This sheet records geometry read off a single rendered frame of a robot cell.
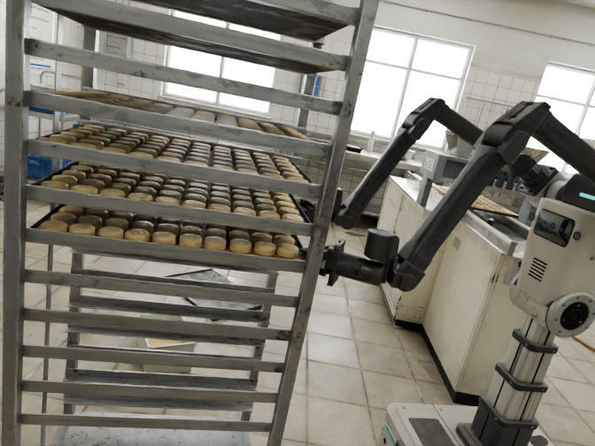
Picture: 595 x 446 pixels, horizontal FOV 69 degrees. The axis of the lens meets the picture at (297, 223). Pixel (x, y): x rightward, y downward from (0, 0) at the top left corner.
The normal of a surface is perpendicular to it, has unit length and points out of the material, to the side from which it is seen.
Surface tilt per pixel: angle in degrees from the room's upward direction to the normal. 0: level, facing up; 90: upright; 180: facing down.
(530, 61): 90
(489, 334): 90
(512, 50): 90
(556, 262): 90
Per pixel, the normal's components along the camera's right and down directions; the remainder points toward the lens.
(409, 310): -0.04, 0.26
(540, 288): -0.97, -0.13
